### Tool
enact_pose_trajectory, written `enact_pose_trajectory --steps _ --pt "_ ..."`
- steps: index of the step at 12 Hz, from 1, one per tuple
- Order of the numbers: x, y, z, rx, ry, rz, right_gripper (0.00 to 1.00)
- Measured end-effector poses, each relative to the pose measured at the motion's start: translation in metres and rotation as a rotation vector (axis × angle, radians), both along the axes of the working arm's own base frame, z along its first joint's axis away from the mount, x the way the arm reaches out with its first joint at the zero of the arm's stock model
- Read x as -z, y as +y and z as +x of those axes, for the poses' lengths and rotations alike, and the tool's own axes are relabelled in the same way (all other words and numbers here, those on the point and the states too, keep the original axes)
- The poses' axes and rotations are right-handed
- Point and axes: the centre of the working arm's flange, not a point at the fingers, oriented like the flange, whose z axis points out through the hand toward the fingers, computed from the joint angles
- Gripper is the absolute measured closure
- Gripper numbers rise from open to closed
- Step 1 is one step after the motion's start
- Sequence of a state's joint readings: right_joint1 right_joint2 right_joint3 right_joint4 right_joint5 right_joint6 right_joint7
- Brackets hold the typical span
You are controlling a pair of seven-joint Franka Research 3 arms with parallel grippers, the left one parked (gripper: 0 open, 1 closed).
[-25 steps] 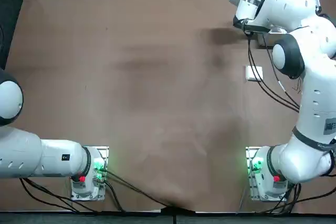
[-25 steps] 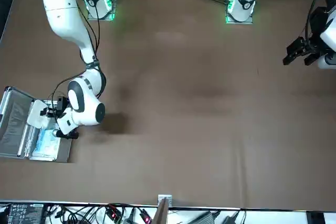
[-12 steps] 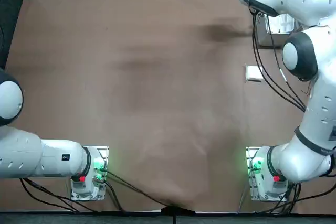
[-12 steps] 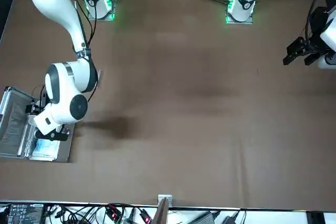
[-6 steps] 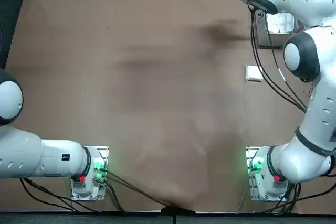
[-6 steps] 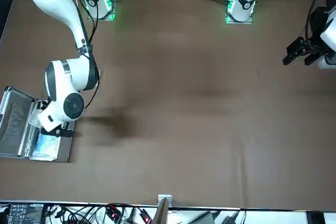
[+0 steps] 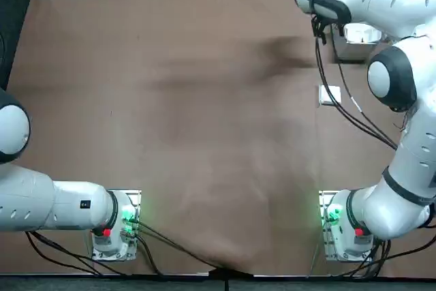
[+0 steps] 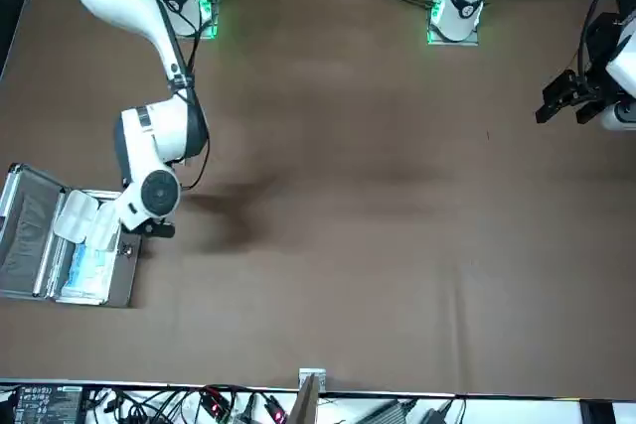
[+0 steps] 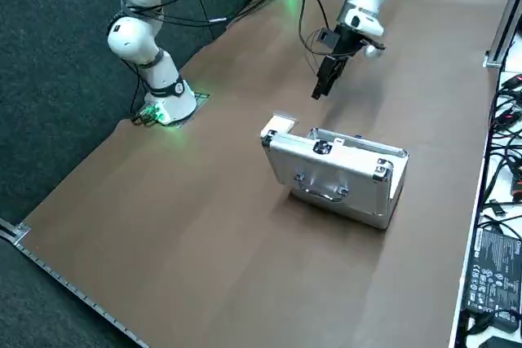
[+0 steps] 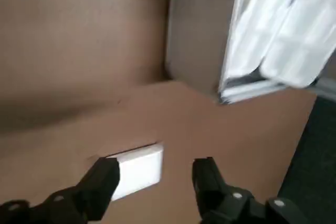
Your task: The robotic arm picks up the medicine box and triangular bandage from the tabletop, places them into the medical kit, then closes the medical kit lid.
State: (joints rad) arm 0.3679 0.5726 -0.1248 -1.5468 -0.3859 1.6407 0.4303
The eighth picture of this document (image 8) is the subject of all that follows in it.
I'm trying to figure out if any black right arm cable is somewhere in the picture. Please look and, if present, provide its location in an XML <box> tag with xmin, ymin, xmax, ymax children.
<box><xmin>133</xmin><ymin>0</ymin><xmax>210</xmax><ymax>192</ymax></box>

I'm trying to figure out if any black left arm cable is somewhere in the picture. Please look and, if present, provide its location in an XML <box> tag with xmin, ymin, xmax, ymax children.
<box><xmin>577</xmin><ymin>0</ymin><xmax>636</xmax><ymax>80</ymax></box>

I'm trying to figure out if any black box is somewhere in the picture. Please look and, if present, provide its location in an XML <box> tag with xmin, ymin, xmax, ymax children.
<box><xmin>579</xmin><ymin>399</ymin><xmax>616</xmax><ymax>424</ymax></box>

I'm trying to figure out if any aluminium medical kit case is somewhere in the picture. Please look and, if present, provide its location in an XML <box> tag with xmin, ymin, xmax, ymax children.
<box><xmin>0</xmin><ymin>162</ymin><xmax>145</xmax><ymax>309</ymax></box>

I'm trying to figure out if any grey power adapter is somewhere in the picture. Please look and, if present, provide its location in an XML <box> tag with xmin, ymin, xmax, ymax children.
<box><xmin>353</xmin><ymin>398</ymin><xmax>419</xmax><ymax>424</ymax></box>

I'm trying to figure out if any black plug with red light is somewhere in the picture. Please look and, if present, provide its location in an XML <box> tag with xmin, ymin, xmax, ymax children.
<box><xmin>198</xmin><ymin>386</ymin><xmax>231</xmax><ymax>418</ymax></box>
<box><xmin>262</xmin><ymin>395</ymin><xmax>289</xmax><ymax>423</ymax></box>

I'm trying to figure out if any blue white mask packet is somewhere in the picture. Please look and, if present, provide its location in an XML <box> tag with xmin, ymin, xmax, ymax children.
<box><xmin>59</xmin><ymin>239</ymin><xmax>118</xmax><ymax>304</ymax></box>

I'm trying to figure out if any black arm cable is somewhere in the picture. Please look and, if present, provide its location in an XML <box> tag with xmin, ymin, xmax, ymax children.
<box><xmin>133</xmin><ymin>0</ymin><xmax>210</xmax><ymax>192</ymax></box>
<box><xmin>577</xmin><ymin>0</ymin><xmax>636</xmax><ymax>80</ymax></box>

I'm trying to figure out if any brown board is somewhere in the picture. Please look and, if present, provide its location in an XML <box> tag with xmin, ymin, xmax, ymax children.
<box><xmin>289</xmin><ymin>373</ymin><xmax>321</xmax><ymax>424</ymax></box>

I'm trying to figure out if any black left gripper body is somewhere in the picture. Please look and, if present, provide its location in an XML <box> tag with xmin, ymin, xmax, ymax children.
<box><xmin>575</xmin><ymin>65</ymin><xmax>621</xmax><ymax>110</ymax></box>

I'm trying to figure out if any small black power adapter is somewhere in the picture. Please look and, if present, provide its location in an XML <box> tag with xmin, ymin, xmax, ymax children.
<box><xmin>420</xmin><ymin>399</ymin><xmax>467</xmax><ymax>424</ymax></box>

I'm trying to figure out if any clear plastic medicine box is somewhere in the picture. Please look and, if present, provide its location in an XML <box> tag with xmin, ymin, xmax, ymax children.
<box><xmin>53</xmin><ymin>189</ymin><xmax>122</xmax><ymax>251</ymax></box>

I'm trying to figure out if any black labelled power adapter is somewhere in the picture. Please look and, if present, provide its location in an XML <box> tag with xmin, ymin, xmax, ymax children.
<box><xmin>9</xmin><ymin>383</ymin><xmax>84</xmax><ymax>424</ymax></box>

